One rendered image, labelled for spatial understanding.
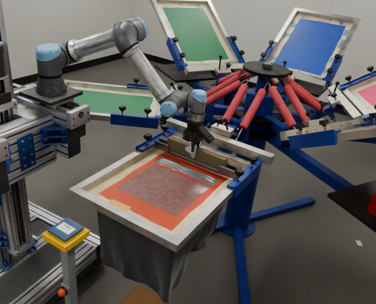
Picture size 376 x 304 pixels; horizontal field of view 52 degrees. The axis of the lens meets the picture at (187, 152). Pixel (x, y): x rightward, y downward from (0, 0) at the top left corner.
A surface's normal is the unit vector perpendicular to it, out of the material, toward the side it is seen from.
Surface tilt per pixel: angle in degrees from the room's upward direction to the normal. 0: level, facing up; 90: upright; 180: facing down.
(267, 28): 90
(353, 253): 0
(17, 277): 0
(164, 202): 0
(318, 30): 32
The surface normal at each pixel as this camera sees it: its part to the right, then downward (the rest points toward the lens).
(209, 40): 0.33, -0.49
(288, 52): -0.20, -0.55
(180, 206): 0.09, -0.87
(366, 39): -0.53, 0.37
